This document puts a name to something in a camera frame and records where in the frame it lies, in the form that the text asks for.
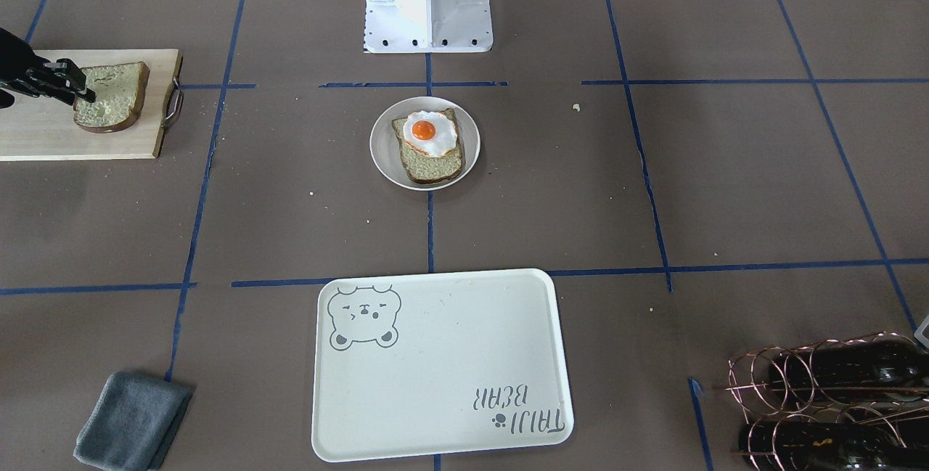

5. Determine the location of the fried egg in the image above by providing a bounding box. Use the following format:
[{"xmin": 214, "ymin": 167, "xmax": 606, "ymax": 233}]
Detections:
[{"xmin": 401, "ymin": 111, "xmax": 459, "ymax": 159}]

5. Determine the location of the copper wire bottle rack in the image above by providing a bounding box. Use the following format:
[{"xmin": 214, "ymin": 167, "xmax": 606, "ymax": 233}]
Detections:
[{"xmin": 726, "ymin": 332, "xmax": 928, "ymax": 470}]

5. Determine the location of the white round plate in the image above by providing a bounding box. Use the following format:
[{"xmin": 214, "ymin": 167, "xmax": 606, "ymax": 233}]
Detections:
[{"xmin": 369, "ymin": 97, "xmax": 481, "ymax": 191}]

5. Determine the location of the bread slice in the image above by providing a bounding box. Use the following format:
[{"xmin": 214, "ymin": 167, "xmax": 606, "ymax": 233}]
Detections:
[
  {"xmin": 390, "ymin": 107, "xmax": 465, "ymax": 184},
  {"xmin": 73, "ymin": 62, "xmax": 150, "ymax": 134}
]

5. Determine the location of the dark wine bottle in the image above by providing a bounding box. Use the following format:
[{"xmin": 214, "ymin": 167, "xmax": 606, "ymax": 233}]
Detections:
[
  {"xmin": 769, "ymin": 339, "xmax": 928, "ymax": 405},
  {"xmin": 737, "ymin": 416, "xmax": 928, "ymax": 470}
]

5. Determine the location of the grey folded cloth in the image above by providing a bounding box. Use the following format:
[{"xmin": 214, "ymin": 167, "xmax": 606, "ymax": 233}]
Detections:
[{"xmin": 73, "ymin": 372, "xmax": 193, "ymax": 470}]

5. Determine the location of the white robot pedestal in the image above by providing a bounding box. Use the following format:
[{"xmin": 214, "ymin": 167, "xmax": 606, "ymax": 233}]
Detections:
[{"xmin": 363, "ymin": 0, "xmax": 494, "ymax": 54}]

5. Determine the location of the white bear tray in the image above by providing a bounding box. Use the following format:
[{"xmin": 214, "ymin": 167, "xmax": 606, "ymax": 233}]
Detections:
[{"xmin": 311, "ymin": 269, "xmax": 575, "ymax": 462}]

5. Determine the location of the wooden cutting board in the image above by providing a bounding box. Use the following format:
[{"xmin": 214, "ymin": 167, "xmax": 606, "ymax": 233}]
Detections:
[{"xmin": 1, "ymin": 49, "xmax": 183, "ymax": 161}]

